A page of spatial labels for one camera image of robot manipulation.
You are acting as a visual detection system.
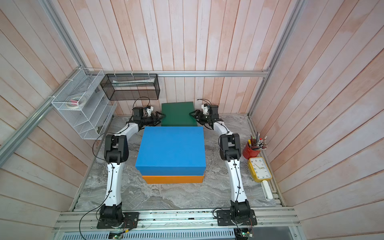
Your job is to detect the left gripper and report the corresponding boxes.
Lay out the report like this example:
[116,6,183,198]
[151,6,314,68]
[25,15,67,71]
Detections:
[141,111,166,127]

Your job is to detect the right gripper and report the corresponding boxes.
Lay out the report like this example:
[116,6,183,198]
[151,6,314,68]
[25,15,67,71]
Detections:
[189,110,212,125]

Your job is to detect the green shoebox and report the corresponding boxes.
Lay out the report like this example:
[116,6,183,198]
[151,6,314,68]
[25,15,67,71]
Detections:
[162,102,198,127]

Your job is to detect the blue shoebox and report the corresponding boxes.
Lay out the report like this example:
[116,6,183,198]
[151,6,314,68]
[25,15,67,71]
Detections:
[135,127,206,176]

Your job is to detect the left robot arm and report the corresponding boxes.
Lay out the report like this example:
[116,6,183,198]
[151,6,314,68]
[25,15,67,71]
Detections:
[100,107,166,228]

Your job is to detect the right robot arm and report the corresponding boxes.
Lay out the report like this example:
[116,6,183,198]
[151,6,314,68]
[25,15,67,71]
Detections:
[189,104,251,224]

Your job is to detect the paper in black basket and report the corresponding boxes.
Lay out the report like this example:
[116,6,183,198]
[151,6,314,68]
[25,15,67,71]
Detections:
[112,78,156,88]

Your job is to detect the red pencil cup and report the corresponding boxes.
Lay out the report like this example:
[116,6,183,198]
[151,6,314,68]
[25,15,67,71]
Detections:
[242,144,261,160]

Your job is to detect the orange shoebox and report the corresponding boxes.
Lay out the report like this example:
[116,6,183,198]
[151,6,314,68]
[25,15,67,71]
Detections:
[142,176,205,184]

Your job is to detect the pencils in cup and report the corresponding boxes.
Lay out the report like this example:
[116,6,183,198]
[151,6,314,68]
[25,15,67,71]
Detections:
[248,132,268,151]

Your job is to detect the tape roll in shelf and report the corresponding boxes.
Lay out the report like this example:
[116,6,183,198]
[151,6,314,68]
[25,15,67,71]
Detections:
[66,96,87,109]

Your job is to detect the yellow clock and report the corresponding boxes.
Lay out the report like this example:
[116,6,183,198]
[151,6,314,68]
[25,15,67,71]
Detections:
[248,157,273,183]

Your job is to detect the white remote control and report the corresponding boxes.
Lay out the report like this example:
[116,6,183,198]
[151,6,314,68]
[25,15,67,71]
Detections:
[261,180,274,201]

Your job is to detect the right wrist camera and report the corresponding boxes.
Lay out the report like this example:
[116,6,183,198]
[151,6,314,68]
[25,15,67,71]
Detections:
[202,104,210,115]

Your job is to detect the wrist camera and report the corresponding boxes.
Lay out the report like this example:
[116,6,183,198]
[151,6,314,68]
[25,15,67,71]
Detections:
[202,104,210,115]
[145,106,154,117]

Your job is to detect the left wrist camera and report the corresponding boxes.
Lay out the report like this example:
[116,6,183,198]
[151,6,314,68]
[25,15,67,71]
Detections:
[145,106,154,117]

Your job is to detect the black wire mesh basket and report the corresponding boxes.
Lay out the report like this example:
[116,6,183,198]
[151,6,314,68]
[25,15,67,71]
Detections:
[100,73,161,101]

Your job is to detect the white wire mesh shelf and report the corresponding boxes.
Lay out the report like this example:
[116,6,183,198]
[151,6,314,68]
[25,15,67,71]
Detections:
[52,68,117,140]

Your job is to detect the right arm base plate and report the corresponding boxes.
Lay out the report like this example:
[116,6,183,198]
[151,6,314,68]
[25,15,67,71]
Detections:
[214,210,258,227]

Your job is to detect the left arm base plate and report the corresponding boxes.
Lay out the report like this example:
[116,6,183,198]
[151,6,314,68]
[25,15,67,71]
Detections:
[97,212,139,229]

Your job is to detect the aluminium rail frame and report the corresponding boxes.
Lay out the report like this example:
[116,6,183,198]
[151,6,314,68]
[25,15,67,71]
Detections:
[53,207,301,233]

